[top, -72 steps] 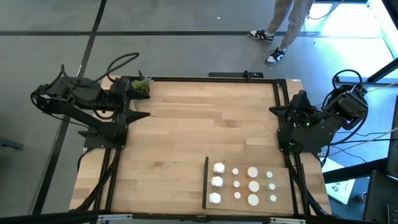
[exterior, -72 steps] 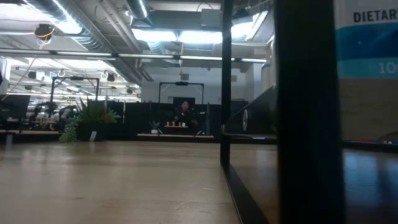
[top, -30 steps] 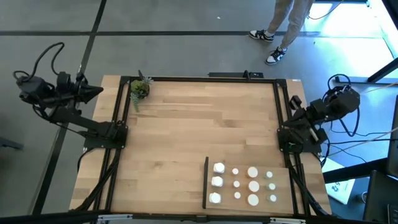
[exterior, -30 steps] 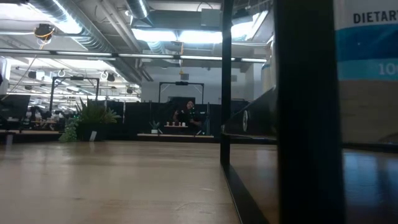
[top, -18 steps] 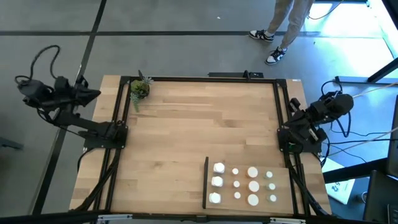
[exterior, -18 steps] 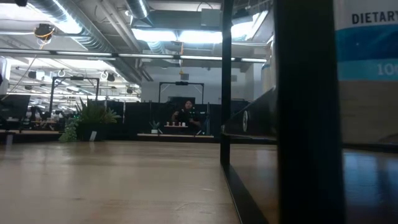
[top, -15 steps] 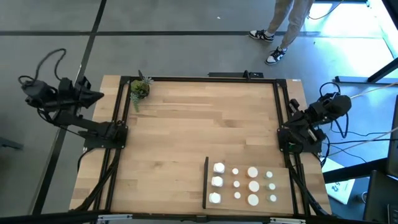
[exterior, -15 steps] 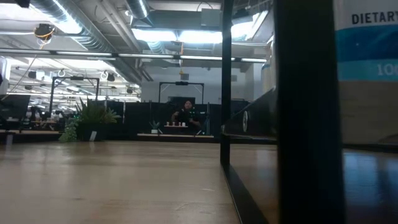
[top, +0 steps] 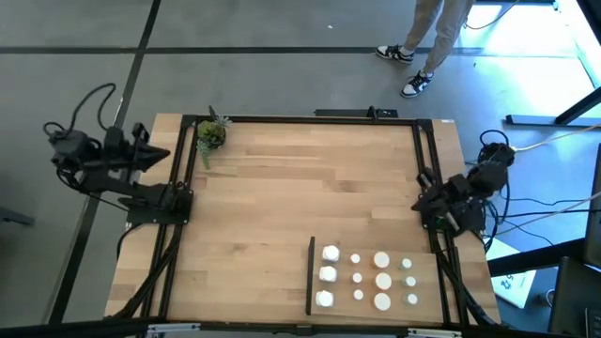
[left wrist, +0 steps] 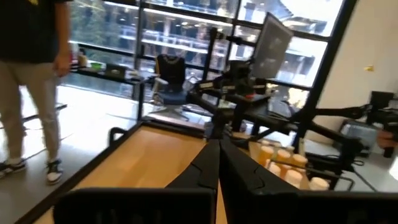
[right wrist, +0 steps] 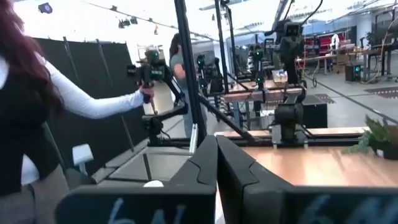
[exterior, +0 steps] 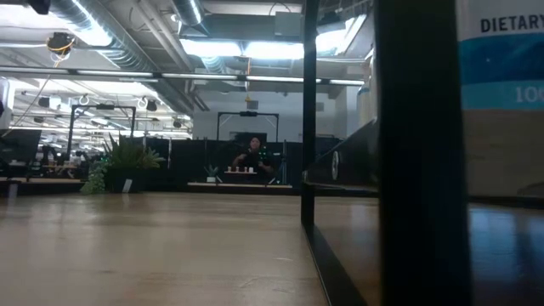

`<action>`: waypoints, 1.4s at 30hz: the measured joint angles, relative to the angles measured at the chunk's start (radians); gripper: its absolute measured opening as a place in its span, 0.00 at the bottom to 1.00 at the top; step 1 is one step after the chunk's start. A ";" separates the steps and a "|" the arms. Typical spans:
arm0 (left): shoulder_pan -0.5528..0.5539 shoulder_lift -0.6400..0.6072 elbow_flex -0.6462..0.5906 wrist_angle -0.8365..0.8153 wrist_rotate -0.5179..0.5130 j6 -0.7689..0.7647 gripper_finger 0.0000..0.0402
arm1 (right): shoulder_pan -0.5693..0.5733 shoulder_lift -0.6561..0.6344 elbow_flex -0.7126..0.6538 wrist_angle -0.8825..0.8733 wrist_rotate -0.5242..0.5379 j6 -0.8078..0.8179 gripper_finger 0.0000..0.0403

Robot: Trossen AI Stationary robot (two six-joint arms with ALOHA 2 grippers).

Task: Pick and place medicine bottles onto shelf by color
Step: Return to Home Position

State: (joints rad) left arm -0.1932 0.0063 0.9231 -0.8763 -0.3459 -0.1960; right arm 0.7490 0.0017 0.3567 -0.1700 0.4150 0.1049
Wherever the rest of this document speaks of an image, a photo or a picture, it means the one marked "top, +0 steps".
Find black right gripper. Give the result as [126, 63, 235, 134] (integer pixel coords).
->
[410, 173, 471, 216]

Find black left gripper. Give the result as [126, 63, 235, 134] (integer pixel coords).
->
[104, 123, 172, 174]

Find green succulent in black pot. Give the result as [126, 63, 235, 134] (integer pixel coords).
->
[195, 105, 233, 170]

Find black desk beam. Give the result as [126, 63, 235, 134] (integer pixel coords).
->
[486, 237, 588, 278]

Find black mounting plate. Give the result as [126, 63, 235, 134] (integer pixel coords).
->
[313, 105, 400, 119]

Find white printed paper sheet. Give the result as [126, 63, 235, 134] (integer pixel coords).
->
[485, 237, 538, 310]

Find black desk leg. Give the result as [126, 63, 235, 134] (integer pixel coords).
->
[504, 86, 601, 129]

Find grey chair foot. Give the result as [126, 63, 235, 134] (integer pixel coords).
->
[0, 206, 37, 226]

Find grey panel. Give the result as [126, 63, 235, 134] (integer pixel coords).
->
[581, 143, 601, 269]

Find person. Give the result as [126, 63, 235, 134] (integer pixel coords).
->
[374, 0, 476, 100]

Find black equipment case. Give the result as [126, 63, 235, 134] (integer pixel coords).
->
[547, 255, 601, 337]

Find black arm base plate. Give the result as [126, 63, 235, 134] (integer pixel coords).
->
[419, 192, 487, 232]
[116, 194, 194, 225]

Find black cable bundle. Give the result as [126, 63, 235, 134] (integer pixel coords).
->
[112, 220, 189, 325]
[429, 227, 499, 326]

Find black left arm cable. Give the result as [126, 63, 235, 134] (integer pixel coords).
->
[42, 83, 117, 142]

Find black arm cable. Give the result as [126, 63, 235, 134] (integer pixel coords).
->
[42, 83, 117, 142]
[477, 129, 512, 152]

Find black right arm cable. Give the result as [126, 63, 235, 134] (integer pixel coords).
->
[477, 129, 512, 152]

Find white floor cable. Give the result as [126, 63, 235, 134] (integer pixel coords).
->
[490, 191, 601, 238]

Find black aluminium table frame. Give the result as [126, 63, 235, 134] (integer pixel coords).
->
[105, 114, 501, 338]

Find yellow extension cable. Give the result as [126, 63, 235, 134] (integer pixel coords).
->
[511, 125, 601, 154]

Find beige floor cable black plug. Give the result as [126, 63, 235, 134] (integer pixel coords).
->
[463, 0, 522, 32]

